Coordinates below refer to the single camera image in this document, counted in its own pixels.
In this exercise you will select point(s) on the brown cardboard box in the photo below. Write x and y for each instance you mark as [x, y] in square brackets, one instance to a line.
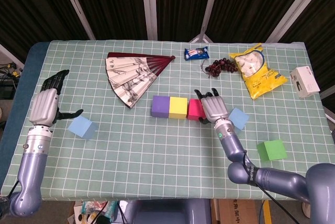
[235, 212]

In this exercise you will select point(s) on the green foam cube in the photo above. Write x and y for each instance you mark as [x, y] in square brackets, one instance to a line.
[270, 150]

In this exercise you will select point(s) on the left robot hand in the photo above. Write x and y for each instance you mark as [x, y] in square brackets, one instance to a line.
[43, 106]

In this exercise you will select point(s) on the yellow foam cube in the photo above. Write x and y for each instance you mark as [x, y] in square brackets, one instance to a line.
[178, 107]

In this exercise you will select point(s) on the white frame post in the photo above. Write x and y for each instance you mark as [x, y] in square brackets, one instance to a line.
[76, 4]
[293, 9]
[10, 55]
[209, 4]
[149, 4]

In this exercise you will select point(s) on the magenta foam cube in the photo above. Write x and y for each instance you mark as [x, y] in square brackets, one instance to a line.
[195, 109]

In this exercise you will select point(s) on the painted paper folding fan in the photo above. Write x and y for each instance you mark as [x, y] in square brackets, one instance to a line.
[128, 77]

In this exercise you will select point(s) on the yellow snack bag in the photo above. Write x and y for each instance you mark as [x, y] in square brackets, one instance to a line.
[255, 72]

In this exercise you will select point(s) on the purple foam cube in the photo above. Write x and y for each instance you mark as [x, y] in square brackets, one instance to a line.
[160, 106]

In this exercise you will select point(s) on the dark pleated curtain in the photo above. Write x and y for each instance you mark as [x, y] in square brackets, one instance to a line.
[115, 4]

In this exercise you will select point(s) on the dark red grape bunch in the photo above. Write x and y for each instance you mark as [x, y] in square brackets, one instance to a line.
[217, 67]

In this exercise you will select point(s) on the beige round object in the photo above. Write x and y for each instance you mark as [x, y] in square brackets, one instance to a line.
[306, 209]

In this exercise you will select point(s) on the white cardboard box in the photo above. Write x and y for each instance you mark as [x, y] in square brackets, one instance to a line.
[305, 82]

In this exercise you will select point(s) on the printed plastic packages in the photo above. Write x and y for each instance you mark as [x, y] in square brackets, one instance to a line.
[91, 208]

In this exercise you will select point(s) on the light blue foam cube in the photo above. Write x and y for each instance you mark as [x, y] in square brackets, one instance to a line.
[239, 119]
[79, 127]

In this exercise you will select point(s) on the green checked tablecloth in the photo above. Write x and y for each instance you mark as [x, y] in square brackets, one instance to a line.
[157, 161]

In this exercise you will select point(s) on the blue snack packet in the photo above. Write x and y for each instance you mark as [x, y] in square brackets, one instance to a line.
[196, 53]

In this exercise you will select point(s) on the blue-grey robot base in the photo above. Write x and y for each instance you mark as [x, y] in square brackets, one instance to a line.
[167, 212]

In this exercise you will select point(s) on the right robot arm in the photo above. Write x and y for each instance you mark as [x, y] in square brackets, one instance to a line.
[235, 150]

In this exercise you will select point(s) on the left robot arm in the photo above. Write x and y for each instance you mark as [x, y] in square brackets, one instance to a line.
[31, 169]

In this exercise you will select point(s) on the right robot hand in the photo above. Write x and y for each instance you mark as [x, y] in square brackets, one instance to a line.
[214, 109]

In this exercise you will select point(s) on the yellow strip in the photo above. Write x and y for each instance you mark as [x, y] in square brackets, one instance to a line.
[267, 212]

